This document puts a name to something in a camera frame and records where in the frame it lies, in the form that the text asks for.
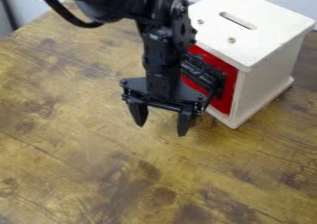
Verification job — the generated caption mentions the black metal drawer handle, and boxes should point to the black metal drawer handle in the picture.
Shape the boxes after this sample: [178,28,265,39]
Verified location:
[181,53,226,109]

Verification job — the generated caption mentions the dark pole at left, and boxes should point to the dark pole at left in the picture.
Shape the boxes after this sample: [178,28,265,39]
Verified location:
[0,0,19,35]

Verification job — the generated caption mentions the white wooden box cabinet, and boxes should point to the white wooden box cabinet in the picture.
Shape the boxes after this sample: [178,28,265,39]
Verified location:
[190,0,316,129]

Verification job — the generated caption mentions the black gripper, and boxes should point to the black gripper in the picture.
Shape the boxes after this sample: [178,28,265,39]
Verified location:
[121,30,207,137]

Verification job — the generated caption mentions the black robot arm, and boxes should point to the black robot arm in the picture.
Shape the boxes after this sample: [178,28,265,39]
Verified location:
[43,0,207,136]

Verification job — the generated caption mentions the red wooden drawer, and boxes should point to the red wooden drawer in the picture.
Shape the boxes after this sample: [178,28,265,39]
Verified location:
[181,45,238,115]

